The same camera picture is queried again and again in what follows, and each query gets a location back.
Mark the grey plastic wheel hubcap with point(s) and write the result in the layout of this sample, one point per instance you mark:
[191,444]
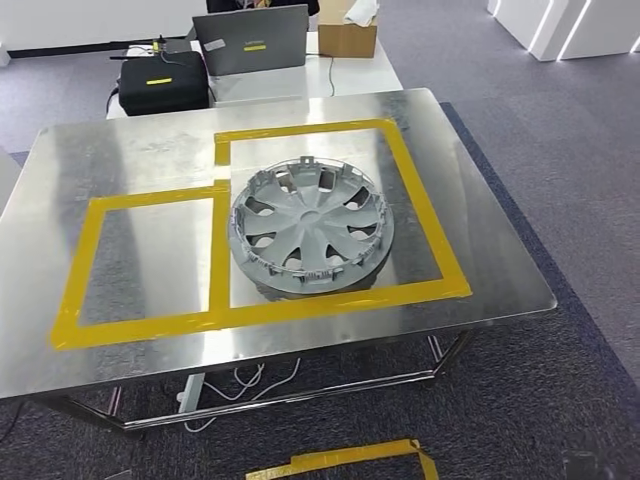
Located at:
[310,225]

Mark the yellow workbench tape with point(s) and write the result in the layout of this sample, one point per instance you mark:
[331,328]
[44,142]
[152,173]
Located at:
[220,265]

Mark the steel workbench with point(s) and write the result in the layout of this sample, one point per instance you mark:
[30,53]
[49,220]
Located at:
[125,166]

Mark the white table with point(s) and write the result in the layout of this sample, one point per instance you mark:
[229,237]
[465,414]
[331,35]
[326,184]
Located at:
[350,76]

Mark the cardboard box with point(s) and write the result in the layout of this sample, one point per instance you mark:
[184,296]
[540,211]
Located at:
[345,40]

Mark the grey laptop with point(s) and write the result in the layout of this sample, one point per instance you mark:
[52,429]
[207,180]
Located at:
[250,43]

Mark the yellow floor tape square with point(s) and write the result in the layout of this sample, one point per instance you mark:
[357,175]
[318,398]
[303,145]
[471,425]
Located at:
[350,456]

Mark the white power strip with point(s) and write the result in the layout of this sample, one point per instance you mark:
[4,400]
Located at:
[191,394]

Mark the white paper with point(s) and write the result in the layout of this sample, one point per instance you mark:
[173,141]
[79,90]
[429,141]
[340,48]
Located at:
[362,12]

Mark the black carrying case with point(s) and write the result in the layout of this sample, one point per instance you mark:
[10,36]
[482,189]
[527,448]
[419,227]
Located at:
[162,86]

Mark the white lit display block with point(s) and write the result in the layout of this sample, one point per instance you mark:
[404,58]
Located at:
[595,26]
[525,26]

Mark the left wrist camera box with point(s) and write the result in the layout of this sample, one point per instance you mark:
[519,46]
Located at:
[119,476]

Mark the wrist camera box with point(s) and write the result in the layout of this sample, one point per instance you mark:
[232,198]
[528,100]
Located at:
[119,476]
[580,467]

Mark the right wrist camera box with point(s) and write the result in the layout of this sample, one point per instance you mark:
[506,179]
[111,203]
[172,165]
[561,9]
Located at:
[580,467]

